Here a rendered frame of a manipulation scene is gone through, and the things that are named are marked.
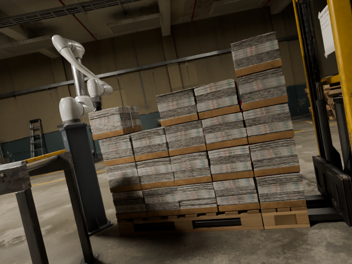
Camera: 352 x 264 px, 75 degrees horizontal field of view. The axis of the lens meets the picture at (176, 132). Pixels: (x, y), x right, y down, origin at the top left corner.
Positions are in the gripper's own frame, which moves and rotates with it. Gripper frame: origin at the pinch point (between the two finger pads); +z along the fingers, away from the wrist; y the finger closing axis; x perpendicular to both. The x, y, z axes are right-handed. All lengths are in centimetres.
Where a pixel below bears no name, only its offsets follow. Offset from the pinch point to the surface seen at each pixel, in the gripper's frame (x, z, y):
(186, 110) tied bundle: -85, 4, -18
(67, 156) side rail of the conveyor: -4, 19, -53
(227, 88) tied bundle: -116, -6, -18
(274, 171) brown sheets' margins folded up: -136, 55, -18
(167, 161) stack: -63, 38, -18
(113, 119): -24.9, -1.4, -19.0
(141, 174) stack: -39, 46, -19
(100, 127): -12.0, 3.2, -19.3
